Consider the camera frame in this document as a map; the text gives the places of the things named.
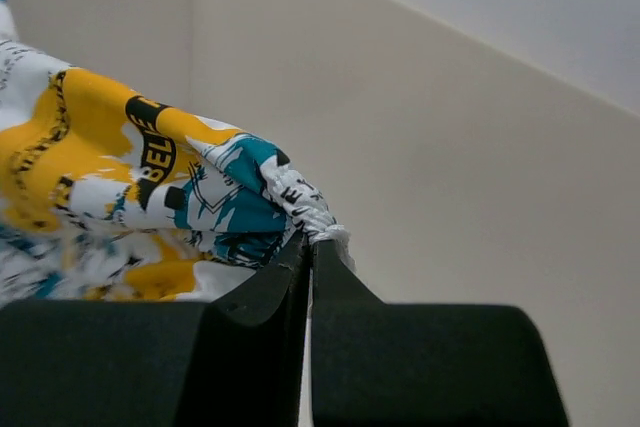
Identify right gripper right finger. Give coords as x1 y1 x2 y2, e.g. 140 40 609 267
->
310 241 569 426

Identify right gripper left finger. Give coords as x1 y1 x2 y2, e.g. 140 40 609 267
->
1 234 307 426

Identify patterned white teal yellow shorts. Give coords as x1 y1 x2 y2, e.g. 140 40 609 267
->
1 6 351 303

